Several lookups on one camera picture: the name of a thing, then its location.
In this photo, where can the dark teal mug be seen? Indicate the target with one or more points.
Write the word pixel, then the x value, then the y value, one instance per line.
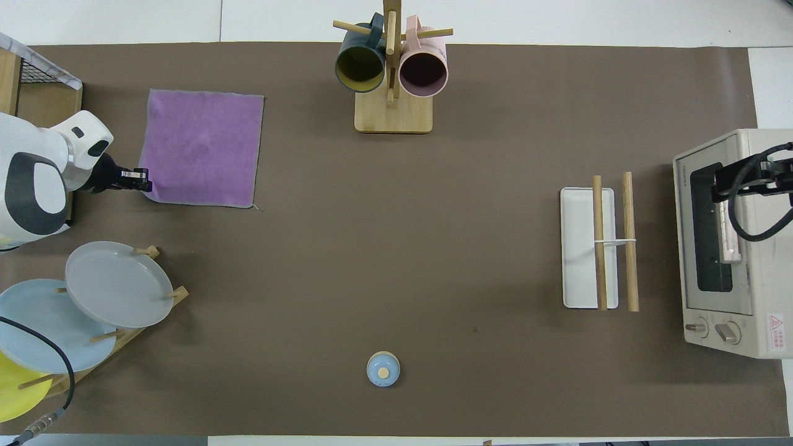
pixel 359 68

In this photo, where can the white patterned cloth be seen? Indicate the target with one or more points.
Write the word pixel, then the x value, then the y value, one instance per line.
pixel 37 57

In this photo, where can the pink mug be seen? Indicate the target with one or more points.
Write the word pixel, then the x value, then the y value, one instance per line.
pixel 424 74

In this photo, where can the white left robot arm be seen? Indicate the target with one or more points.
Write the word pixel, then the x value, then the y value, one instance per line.
pixel 37 179

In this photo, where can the light blue plate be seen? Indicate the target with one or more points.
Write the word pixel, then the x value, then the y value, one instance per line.
pixel 43 328

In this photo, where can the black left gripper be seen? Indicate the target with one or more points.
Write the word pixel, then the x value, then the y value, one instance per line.
pixel 111 176

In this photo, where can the purple and grey towel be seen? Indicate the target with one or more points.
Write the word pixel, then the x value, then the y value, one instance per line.
pixel 201 148

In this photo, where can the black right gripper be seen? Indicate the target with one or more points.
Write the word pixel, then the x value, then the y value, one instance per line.
pixel 749 179

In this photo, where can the white wooden-bar towel rack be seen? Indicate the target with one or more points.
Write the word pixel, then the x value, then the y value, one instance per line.
pixel 579 248

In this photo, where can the cream toaster oven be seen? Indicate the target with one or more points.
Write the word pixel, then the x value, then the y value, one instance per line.
pixel 762 279

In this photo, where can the brown table mat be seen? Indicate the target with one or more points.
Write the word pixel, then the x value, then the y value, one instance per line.
pixel 396 248

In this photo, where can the wooden plate rack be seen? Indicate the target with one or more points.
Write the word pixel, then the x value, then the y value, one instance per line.
pixel 130 337

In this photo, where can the small blue call bell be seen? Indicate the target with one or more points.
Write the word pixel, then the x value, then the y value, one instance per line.
pixel 383 370

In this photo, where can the yellow plate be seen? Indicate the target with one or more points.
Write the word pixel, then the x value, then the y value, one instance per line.
pixel 15 393

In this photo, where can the wooden mug tree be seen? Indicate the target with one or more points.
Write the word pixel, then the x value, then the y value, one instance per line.
pixel 393 118

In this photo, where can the grey plate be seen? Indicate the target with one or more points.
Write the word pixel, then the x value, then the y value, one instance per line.
pixel 118 285

